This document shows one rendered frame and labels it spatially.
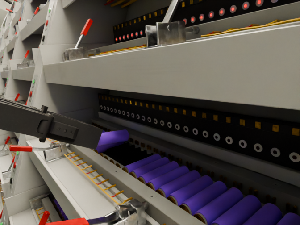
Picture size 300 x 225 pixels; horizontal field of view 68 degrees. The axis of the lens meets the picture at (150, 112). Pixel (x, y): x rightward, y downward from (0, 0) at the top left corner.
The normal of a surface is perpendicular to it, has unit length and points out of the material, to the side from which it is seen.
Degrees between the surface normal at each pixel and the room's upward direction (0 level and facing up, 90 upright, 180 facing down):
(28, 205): 90
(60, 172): 22
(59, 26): 90
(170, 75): 112
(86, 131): 90
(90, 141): 90
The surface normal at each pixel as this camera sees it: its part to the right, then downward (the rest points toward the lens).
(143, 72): -0.79, 0.20
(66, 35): 0.61, 0.13
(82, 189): -0.08, -0.97
